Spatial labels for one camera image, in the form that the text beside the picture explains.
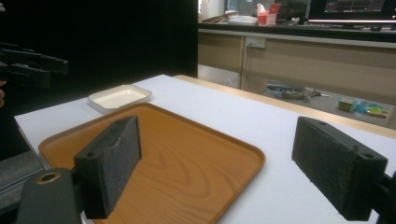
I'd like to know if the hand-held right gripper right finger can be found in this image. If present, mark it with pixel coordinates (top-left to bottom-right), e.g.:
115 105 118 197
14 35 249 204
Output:
291 116 389 222

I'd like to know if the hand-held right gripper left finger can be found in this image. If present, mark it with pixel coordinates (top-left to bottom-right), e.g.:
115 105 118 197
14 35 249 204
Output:
74 115 143 220

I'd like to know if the small green box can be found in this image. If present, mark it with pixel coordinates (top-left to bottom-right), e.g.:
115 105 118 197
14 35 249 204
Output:
337 97 359 113

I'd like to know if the blue ball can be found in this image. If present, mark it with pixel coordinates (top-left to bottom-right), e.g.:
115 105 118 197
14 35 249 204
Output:
354 102 370 115

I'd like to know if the small white rectangular tray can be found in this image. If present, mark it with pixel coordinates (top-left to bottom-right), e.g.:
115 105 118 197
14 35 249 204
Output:
87 84 153 114

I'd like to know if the black curtain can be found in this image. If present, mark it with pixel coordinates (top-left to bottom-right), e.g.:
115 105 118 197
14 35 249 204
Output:
0 0 200 161

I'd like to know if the green and yellow disc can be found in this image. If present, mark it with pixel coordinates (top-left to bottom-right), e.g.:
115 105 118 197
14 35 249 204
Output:
366 104 389 119

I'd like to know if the brown wooden tray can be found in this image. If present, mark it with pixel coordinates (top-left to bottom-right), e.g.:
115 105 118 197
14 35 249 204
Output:
37 102 266 224

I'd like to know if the beige counter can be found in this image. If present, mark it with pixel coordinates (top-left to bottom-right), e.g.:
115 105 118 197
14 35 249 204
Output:
197 21 396 107

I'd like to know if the black monitor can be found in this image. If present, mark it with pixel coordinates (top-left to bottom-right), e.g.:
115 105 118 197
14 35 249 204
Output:
307 0 396 24

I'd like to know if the red tissue box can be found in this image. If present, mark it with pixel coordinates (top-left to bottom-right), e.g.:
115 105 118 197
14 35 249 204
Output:
256 2 282 27

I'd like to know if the stack of white papers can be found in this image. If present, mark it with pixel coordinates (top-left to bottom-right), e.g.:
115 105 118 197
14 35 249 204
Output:
227 14 259 26

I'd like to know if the white wall socket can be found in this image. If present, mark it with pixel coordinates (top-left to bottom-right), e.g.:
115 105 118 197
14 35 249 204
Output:
245 36 267 49

